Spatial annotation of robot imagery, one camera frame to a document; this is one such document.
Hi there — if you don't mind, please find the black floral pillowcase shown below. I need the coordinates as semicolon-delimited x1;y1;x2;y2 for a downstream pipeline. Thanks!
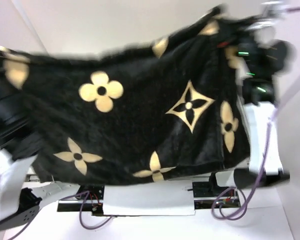
0;6;250;186

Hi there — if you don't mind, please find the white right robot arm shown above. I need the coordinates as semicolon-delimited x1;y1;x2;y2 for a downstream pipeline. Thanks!
209;29;292;190

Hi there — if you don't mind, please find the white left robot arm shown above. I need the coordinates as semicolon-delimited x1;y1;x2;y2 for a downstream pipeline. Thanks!
0;94;58;232

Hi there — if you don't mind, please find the white cover plate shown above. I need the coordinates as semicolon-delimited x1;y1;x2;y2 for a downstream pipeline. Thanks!
102;180;195;216

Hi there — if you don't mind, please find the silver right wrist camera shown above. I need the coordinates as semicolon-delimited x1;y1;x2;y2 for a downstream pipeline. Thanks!
249;0;288;31

